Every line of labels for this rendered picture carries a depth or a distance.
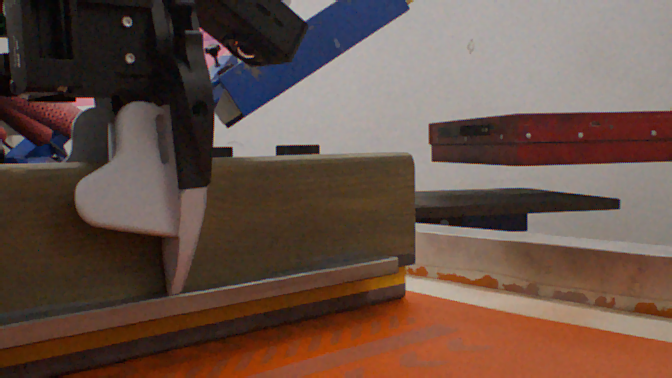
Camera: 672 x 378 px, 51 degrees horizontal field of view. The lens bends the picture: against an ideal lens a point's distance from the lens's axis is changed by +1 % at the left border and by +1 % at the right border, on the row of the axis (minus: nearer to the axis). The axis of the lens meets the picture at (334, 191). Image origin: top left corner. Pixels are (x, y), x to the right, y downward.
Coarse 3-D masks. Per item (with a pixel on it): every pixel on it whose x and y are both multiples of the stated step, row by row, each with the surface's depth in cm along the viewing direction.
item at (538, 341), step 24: (408, 312) 44; (432, 312) 44; (456, 312) 44; (480, 312) 44; (504, 312) 43; (504, 336) 38; (528, 336) 38; (552, 336) 38; (576, 336) 38; (600, 336) 38; (624, 336) 38; (480, 360) 34; (504, 360) 34; (528, 360) 34; (552, 360) 34; (576, 360) 34; (600, 360) 34; (624, 360) 34; (648, 360) 33
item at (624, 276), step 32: (416, 224) 60; (416, 256) 56; (448, 256) 54; (480, 256) 51; (512, 256) 49; (544, 256) 47; (576, 256) 45; (608, 256) 44; (640, 256) 42; (512, 288) 49; (544, 288) 47; (576, 288) 46; (608, 288) 44; (640, 288) 42
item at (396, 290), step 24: (384, 288) 47; (264, 312) 40; (288, 312) 41; (312, 312) 43; (168, 336) 36; (192, 336) 37; (216, 336) 38; (48, 360) 32; (72, 360) 33; (96, 360) 34; (120, 360) 35
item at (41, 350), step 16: (400, 272) 47; (320, 288) 43; (336, 288) 44; (352, 288) 45; (368, 288) 46; (240, 304) 39; (256, 304) 40; (272, 304) 41; (288, 304) 41; (160, 320) 36; (176, 320) 37; (192, 320) 37; (208, 320) 38; (80, 336) 33; (96, 336) 34; (112, 336) 34; (128, 336) 35; (144, 336) 36; (0, 352) 31; (16, 352) 32; (32, 352) 32; (48, 352) 32; (64, 352) 33
